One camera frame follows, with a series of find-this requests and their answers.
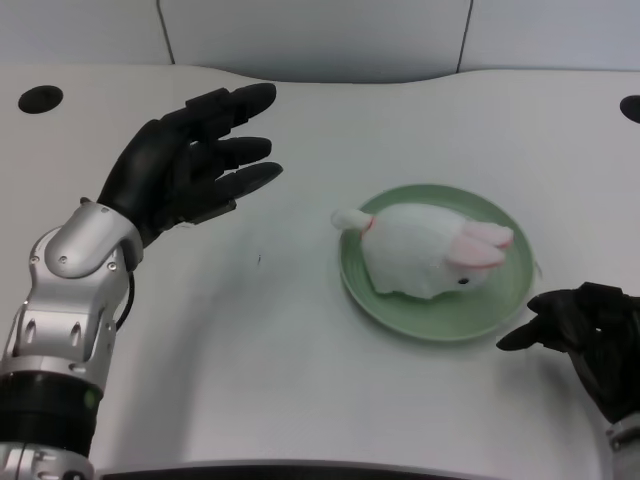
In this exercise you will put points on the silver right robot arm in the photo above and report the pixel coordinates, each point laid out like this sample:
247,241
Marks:
625,445

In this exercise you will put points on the white rabbit plush doll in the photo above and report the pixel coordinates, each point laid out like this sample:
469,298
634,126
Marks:
425,250

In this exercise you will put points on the green round plate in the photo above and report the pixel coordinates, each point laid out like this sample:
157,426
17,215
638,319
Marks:
500,310

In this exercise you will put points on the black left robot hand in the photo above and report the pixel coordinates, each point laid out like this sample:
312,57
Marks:
180,165

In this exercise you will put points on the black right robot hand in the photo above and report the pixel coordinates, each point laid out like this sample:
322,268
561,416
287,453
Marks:
585,325

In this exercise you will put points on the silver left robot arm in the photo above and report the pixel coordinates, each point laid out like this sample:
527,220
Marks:
65,320

